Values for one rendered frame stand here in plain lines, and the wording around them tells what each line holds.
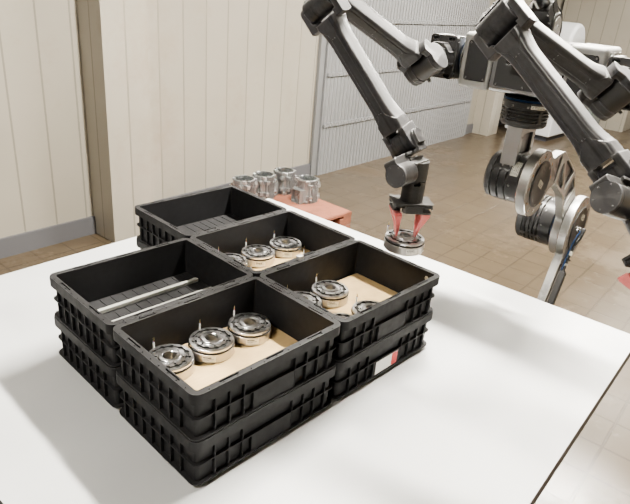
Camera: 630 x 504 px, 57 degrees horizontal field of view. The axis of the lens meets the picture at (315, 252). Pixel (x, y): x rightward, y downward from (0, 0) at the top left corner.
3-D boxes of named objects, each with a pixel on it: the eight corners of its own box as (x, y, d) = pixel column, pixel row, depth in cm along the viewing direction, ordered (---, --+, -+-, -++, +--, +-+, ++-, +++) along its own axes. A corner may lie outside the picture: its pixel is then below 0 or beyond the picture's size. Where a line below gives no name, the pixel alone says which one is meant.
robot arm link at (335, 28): (338, -19, 138) (308, 8, 145) (325, -16, 134) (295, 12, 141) (431, 138, 143) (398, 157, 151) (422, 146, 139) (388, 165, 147)
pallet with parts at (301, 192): (277, 198, 483) (279, 161, 471) (353, 226, 439) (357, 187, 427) (168, 230, 404) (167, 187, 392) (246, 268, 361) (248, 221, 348)
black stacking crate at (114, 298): (187, 274, 172) (187, 238, 167) (253, 315, 153) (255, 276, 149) (52, 317, 145) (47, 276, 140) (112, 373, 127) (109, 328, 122)
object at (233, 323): (250, 309, 147) (250, 307, 147) (279, 325, 141) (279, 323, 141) (219, 324, 140) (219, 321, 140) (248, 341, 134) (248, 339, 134)
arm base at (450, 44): (453, 79, 173) (460, 36, 168) (440, 81, 167) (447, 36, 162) (428, 75, 178) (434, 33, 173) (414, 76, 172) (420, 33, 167)
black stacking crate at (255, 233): (286, 242, 199) (289, 211, 194) (352, 274, 181) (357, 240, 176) (188, 274, 172) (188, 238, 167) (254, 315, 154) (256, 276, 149)
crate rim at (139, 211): (232, 191, 213) (232, 184, 212) (288, 216, 195) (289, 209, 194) (132, 212, 186) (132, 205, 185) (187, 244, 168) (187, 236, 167)
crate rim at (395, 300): (357, 246, 177) (358, 238, 176) (441, 283, 158) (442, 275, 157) (255, 283, 150) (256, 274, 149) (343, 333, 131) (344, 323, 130)
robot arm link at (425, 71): (438, 42, 166) (423, 53, 170) (419, 43, 159) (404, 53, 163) (451, 72, 166) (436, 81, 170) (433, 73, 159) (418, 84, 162)
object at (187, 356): (173, 340, 132) (173, 338, 132) (203, 359, 126) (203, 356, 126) (135, 358, 125) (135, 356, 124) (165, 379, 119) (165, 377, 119)
